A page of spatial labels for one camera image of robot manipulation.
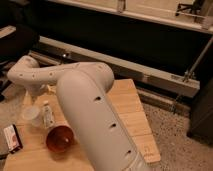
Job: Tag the white plastic bottle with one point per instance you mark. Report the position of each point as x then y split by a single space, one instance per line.
48 116

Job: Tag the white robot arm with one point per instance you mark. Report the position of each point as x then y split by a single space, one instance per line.
81 90

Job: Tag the brown ceramic bowl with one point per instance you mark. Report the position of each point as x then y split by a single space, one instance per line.
59 139

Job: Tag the white plastic cup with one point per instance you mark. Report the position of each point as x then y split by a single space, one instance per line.
32 114

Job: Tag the metal rod stand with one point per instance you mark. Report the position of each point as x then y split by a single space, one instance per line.
202 68

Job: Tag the black office chair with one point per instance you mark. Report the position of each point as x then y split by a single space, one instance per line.
15 41

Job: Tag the background black chair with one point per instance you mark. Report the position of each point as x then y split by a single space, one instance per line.
194 8

